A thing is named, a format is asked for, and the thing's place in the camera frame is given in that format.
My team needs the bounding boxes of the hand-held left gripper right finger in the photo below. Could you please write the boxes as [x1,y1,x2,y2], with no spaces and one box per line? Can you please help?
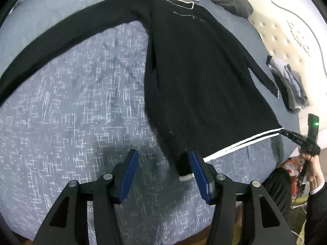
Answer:
[189,151,297,245]

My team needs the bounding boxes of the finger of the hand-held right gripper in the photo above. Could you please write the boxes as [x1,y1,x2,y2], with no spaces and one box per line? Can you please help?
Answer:
[278,128,307,146]

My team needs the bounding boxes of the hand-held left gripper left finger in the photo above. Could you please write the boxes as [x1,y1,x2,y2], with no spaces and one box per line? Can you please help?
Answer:
[32,149,140,245]

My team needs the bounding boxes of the stack of clothes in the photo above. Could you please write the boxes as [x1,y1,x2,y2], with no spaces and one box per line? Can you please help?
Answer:
[266,55,311,113]

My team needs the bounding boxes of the black sweater with white trim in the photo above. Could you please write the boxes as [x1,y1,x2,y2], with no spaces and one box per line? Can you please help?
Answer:
[0,0,284,183]

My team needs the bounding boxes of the person's right forearm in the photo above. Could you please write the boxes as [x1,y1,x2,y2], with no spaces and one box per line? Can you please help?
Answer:
[305,180,327,245]

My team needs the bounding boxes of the person's right hand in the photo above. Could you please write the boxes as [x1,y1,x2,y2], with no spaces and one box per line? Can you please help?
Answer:
[299,153,325,191]

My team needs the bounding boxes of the blue patterned bed sheet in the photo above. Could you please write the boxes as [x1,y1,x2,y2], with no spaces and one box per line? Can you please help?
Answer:
[0,0,300,240]

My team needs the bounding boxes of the cream tufted headboard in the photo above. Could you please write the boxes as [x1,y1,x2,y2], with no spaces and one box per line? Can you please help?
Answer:
[246,0,327,138]

